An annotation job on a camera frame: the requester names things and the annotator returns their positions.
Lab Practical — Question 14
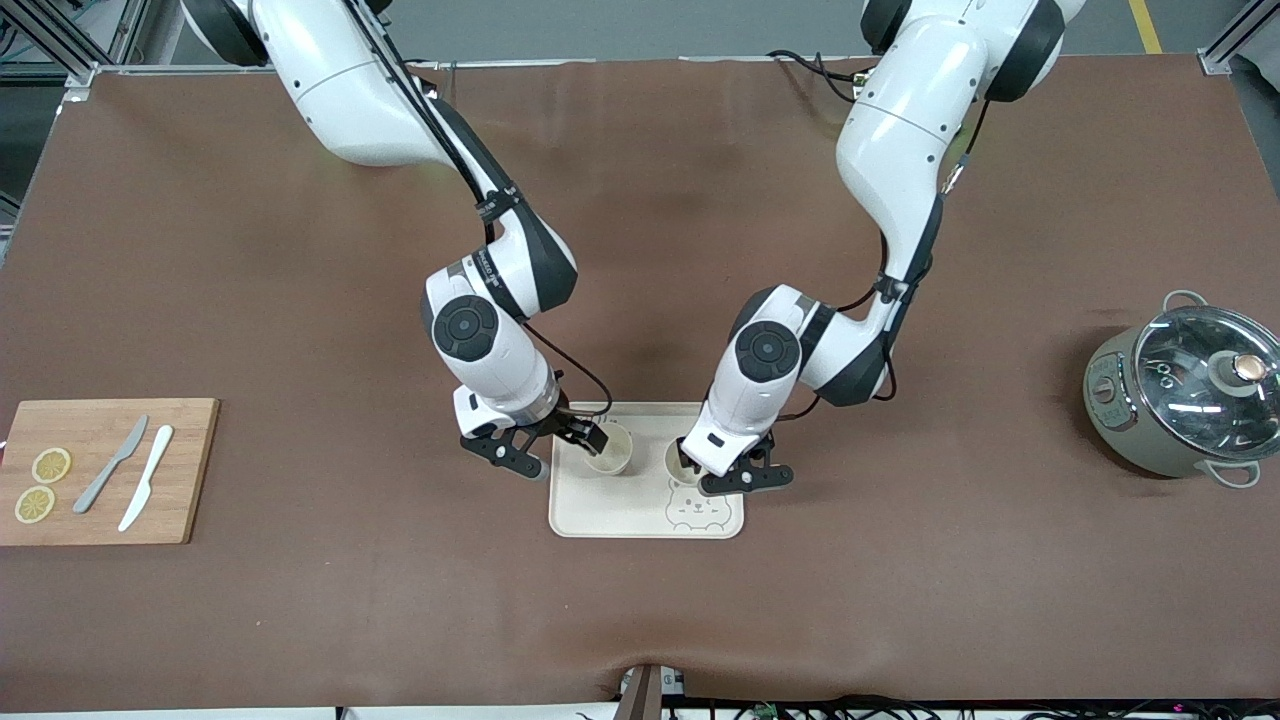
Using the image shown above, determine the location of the bamboo cutting board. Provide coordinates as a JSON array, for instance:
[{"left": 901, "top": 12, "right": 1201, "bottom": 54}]
[{"left": 0, "top": 398, "right": 221, "bottom": 547}]

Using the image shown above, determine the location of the white plastic cup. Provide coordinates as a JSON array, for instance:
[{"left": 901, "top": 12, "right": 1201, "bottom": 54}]
[
  {"left": 663, "top": 438, "right": 703, "bottom": 488},
  {"left": 583, "top": 422, "right": 635, "bottom": 477}
]

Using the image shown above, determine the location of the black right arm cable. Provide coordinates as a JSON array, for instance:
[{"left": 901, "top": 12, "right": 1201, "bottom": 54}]
[{"left": 345, "top": 0, "right": 614, "bottom": 417}]

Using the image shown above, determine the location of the grey plastic knife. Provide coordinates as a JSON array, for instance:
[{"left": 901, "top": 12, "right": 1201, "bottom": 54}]
[{"left": 72, "top": 415, "right": 149, "bottom": 515}]

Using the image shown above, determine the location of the glass pot lid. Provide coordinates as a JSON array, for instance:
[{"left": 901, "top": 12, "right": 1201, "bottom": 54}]
[{"left": 1133, "top": 305, "right": 1280, "bottom": 449}]

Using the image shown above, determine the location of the cream tray with bear print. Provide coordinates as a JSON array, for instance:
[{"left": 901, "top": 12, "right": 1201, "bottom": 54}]
[{"left": 548, "top": 402, "right": 745, "bottom": 540}]

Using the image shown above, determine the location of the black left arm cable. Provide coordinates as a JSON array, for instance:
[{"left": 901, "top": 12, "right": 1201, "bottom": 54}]
[{"left": 775, "top": 95, "right": 996, "bottom": 421}]

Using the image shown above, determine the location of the white plastic knife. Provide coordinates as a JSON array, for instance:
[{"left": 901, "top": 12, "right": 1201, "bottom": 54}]
[{"left": 118, "top": 425, "right": 174, "bottom": 533}]

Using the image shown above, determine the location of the black left base cable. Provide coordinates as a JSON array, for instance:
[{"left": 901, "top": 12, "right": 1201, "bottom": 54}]
[{"left": 766, "top": 48, "right": 873, "bottom": 103}]

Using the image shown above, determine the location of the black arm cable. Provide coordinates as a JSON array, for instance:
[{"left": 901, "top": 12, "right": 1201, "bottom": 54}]
[
  {"left": 775, "top": 95, "right": 996, "bottom": 421},
  {"left": 345, "top": 0, "right": 614, "bottom": 417}
]

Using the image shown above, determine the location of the aluminium frame profile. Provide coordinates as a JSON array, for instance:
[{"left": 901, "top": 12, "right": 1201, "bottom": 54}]
[
  {"left": 0, "top": 0, "right": 151, "bottom": 89},
  {"left": 1200, "top": 0, "right": 1280, "bottom": 77}
]

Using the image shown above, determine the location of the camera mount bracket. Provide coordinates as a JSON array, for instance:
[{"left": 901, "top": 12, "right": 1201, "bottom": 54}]
[{"left": 618, "top": 663, "right": 687, "bottom": 720}]

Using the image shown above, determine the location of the grey-green electric cooking pot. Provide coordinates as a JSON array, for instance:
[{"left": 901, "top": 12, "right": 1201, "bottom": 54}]
[{"left": 1083, "top": 290, "right": 1280, "bottom": 489}]

